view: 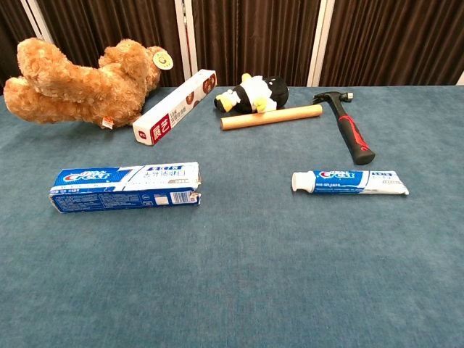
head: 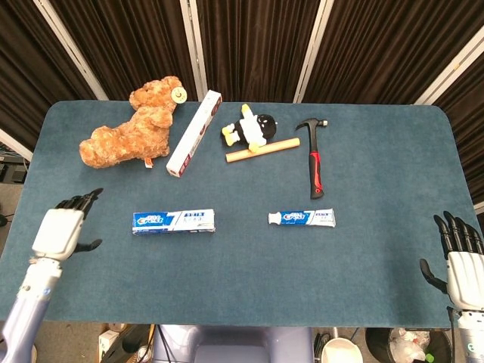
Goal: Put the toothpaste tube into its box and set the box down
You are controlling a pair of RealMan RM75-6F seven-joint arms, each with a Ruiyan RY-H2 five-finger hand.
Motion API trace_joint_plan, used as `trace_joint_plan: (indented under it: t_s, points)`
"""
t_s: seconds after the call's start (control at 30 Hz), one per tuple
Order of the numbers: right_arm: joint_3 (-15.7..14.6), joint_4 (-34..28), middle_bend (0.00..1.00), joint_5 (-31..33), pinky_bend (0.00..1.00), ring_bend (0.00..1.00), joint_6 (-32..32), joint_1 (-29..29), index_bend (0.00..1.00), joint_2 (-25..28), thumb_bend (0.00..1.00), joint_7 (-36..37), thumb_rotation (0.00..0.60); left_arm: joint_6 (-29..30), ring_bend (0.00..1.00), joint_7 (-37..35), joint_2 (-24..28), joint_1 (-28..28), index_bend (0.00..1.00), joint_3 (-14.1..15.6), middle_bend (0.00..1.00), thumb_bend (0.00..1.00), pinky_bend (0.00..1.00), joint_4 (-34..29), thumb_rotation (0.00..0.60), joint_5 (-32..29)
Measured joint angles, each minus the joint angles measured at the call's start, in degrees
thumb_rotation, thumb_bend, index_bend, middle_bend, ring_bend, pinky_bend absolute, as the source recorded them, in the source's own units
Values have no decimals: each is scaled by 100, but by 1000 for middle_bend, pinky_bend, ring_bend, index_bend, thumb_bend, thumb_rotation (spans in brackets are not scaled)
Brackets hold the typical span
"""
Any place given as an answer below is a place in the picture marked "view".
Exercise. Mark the blue white toothpaste tube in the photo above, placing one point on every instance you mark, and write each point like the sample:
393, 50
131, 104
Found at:
344, 181

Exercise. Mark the blue white toothpaste box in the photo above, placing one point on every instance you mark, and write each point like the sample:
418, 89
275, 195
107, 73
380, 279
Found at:
108, 195

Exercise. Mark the white red baking paper box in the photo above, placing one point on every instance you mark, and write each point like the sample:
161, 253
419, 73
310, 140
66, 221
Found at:
174, 105

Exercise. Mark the black white plush penguin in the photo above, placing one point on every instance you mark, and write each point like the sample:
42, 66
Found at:
253, 94

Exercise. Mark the wooden rolling pin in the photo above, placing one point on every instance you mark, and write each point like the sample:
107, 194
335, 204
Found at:
290, 114

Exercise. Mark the blue tablecloth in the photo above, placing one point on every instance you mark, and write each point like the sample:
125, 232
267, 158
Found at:
232, 272

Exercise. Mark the black red claw hammer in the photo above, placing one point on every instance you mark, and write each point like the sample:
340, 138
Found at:
349, 127

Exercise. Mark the brown pleated curtain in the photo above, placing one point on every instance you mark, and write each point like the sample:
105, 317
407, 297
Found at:
253, 36

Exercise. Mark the brown plush teddy bear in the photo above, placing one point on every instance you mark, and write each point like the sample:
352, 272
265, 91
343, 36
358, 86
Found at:
72, 87

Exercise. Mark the white partition corner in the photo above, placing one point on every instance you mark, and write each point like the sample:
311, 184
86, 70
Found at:
460, 79

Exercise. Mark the white partition post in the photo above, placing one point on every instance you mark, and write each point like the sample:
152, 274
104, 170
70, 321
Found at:
320, 36
34, 18
181, 36

